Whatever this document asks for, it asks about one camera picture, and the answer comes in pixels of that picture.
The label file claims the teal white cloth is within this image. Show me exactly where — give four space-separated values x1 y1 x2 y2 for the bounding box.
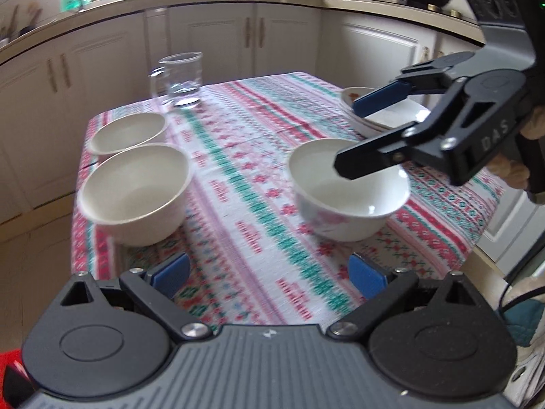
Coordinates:
500 277 545 409

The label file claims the red box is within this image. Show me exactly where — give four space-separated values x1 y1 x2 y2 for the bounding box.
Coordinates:
0 349 30 409

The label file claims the clear glass mug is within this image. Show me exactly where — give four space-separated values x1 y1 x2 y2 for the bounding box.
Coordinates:
148 52 203 110

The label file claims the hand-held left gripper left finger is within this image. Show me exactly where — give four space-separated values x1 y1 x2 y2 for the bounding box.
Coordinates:
60 252 211 342

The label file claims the white floral bowl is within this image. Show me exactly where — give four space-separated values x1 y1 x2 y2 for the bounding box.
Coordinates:
288 138 412 242
78 143 193 248
86 113 170 157

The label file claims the striped patterned tablecloth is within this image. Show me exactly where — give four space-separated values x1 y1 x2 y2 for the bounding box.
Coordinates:
70 71 505 337

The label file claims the gas stove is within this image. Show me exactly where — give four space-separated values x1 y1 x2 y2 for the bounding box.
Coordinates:
426 2 463 20

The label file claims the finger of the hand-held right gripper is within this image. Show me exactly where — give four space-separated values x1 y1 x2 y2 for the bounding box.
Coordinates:
334 79 468 180
353 52 478 118

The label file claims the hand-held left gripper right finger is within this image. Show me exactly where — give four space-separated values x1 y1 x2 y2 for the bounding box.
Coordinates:
326 254 480 340

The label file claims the stained white fruit-print plate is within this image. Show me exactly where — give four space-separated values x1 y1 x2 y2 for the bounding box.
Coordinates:
341 87 432 127

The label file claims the person's right hand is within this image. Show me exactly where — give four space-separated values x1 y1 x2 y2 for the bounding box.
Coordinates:
489 108 545 190

